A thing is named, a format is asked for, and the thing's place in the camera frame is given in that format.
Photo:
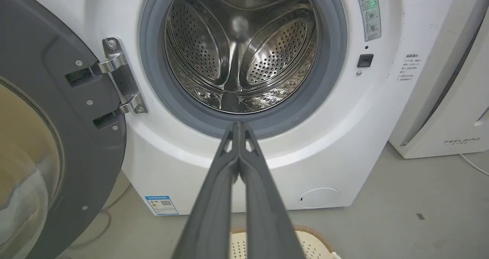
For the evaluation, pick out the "grey rubber door gasket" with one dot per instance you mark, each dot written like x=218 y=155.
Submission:
x=328 y=60

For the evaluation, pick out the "stainless steel washing machine drum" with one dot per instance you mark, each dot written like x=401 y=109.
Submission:
x=240 y=49

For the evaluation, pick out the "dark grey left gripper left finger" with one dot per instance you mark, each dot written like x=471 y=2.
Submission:
x=214 y=213

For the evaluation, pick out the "chrome door hinge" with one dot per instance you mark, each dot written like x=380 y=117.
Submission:
x=121 y=75

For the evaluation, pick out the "warning label sticker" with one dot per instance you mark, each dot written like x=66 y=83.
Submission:
x=369 y=12

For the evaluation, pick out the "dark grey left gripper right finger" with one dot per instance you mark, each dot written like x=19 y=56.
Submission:
x=263 y=213

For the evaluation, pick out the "blue energy label sticker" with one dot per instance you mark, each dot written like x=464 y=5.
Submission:
x=162 y=205

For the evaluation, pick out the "white air purifier appliance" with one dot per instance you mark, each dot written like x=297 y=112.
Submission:
x=447 y=79

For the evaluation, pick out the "white front-load washing machine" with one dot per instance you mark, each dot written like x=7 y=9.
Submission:
x=344 y=129

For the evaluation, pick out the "cream plastic laundry basket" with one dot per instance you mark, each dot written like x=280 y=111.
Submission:
x=311 y=243

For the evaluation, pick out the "grey washing machine door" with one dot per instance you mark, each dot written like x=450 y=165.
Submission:
x=49 y=129

